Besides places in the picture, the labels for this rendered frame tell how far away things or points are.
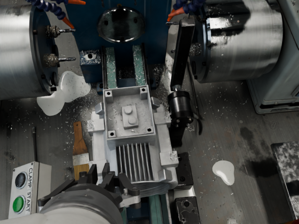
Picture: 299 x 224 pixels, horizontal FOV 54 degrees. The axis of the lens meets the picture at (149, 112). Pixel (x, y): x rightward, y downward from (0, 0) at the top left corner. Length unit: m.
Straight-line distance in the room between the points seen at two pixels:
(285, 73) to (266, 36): 0.14
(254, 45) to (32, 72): 0.55
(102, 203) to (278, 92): 0.78
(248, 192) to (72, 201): 0.75
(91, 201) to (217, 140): 0.75
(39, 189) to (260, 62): 0.62
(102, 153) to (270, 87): 0.55
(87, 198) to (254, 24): 0.63
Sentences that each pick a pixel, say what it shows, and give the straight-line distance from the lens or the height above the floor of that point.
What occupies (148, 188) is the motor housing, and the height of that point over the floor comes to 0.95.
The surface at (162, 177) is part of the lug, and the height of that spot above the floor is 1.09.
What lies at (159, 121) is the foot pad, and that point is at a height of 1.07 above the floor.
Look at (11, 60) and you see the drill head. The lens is 0.78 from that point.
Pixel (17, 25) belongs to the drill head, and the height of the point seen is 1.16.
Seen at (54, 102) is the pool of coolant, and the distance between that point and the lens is 1.07.
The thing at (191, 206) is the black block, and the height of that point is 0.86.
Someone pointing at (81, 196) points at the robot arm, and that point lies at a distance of 0.29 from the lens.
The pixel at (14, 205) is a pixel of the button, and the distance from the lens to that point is 0.69.
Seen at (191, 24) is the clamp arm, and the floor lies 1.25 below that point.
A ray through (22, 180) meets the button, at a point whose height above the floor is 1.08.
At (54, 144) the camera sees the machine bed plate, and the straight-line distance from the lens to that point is 1.00.
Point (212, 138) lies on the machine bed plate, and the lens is 1.00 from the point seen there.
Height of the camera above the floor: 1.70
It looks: 63 degrees down
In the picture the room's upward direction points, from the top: 2 degrees clockwise
